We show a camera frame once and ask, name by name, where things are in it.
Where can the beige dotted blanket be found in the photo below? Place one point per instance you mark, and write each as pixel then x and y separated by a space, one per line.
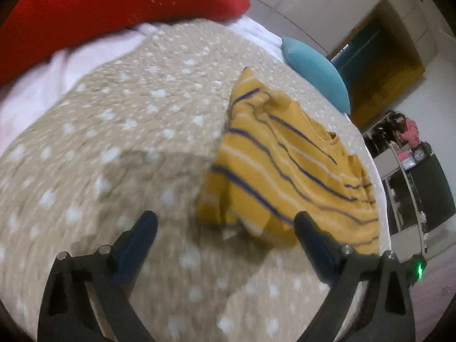
pixel 107 149

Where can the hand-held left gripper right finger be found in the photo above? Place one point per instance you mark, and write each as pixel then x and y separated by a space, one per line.
pixel 317 253

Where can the red patterned pillow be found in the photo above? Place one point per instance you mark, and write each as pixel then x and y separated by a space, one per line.
pixel 107 3

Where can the glossy white wardrobe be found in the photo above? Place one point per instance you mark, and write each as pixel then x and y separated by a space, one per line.
pixel 320 3

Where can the cluttered shelf unit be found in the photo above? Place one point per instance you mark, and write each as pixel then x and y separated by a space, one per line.
pixel 424 192

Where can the wooden door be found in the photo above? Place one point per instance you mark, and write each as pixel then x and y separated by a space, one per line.
pixel 388 74

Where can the teal pillow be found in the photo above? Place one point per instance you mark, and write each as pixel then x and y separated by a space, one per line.
pixel 317 71

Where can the pink cloth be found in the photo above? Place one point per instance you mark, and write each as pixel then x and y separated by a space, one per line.
pixel 410 130

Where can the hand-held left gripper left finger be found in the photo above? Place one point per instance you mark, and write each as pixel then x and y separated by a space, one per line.
pixel 131 256

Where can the yellow striped sweater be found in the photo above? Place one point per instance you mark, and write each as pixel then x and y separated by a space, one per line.
pixel 285 171

